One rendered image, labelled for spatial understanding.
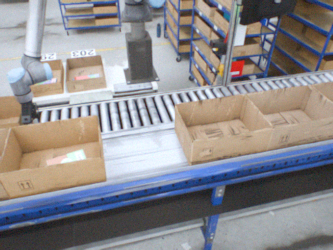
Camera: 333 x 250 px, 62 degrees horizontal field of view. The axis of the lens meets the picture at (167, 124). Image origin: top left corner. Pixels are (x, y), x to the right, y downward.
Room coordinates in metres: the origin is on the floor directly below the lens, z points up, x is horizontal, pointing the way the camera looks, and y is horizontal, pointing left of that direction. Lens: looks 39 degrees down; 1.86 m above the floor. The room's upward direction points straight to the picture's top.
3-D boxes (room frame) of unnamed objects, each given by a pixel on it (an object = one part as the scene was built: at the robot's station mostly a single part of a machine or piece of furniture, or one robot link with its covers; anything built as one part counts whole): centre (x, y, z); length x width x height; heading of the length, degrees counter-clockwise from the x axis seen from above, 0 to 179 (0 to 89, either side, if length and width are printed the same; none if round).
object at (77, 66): (1.96, 0.64, 0.80); 0.38 x 0.28 x 0.10; 15
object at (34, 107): (1.29, 0.78, 0.94); 0.09 x 0.08 x 0.12; 14
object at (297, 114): (1.17, -0.64, 0.97); 0.39 x 0.29 x 0.17; 104
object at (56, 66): (1.88, 0.94, 0.80); 0.38 x 0.28 x 0.10; 15
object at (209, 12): (3.05, -0.53, 0.99); 0.40 x 0.30 x 0.10; 12
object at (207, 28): (3.04, -0.53, 0.79); 0.40 x 0.30 x 0.10; 15
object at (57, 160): (0.85, 0.44, 0.92); 0.16 x 0.11 x 0.07; 117
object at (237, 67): (1.91, -0.50, 0.85); 0.16 x 0.01 x 0.13; 104
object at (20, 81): (1.28, 0.78, 1.11); 0.10 x 0.09 x 0.12; 131
